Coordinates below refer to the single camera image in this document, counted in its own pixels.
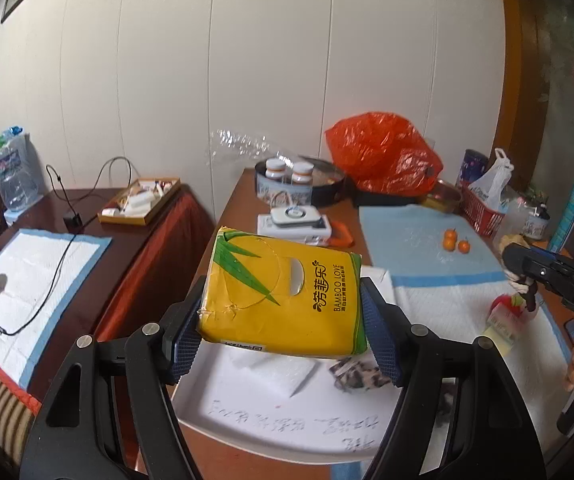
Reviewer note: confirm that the leopard print scrunchie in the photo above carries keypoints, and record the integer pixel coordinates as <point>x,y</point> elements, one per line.
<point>352,375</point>

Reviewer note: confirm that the white plastic bag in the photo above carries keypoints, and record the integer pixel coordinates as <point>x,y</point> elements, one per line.
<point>490,186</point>

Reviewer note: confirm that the yellow bamboo tissue pack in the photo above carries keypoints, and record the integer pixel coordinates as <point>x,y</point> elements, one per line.
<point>266,294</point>

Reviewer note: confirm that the light blue mat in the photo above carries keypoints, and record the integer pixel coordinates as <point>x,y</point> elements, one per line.
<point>408,242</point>

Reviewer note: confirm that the small orange tangerine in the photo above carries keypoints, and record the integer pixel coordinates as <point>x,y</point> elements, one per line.
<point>450,244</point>
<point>450,234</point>
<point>464,246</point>

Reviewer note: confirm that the clear plastic cup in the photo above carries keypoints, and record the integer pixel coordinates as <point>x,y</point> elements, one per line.
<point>511,227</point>

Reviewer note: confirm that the red plush apple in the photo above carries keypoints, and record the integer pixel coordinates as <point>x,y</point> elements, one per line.
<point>518,305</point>

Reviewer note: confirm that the orange plastic bag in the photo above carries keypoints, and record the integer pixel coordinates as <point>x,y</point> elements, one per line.
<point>384,153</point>

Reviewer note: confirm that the white stacked boxes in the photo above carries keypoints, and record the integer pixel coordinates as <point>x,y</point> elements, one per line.
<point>297,223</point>

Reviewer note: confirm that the metal bowl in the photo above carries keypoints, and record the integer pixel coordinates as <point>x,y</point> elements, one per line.
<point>444,197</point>

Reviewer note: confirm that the white quilted blue-edged pad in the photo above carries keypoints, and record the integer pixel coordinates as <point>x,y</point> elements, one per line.
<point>492,359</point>

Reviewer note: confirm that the orange tool handle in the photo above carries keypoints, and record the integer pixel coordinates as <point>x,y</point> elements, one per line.
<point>341,236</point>

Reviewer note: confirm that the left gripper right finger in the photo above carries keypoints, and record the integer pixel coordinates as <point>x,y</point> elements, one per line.
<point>382,339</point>

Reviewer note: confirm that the red plastic basket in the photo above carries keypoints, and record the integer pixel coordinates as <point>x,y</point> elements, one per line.
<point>484,220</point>

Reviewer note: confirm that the small orange tangerine left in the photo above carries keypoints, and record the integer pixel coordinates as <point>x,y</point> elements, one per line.
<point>450,244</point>

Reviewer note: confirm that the white pad on side table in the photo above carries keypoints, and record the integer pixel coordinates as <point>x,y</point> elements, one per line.
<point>41,271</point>

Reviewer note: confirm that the decorated round tin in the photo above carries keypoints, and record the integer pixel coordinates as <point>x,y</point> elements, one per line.
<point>536,223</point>

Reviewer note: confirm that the yellow green sponge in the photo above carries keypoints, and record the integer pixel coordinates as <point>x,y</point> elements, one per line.
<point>504,329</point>

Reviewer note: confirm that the wooden tray with items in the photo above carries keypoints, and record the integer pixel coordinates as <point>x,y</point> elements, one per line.
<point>138,204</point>

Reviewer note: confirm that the white shallow tray box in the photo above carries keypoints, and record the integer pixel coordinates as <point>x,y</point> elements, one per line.
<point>283,408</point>

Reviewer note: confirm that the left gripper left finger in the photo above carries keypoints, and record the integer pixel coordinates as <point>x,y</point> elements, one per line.
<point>76,434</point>

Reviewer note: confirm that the small orange tangerine top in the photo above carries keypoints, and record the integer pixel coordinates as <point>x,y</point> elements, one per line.
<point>450,234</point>

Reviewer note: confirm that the small orange tangerine right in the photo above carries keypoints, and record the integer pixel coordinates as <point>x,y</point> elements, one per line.
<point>464,246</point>

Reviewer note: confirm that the water jug bottle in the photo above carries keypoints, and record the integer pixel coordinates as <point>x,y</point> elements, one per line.
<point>19,187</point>

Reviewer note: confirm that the teal tall spray can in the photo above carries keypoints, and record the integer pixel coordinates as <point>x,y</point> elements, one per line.
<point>564,228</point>

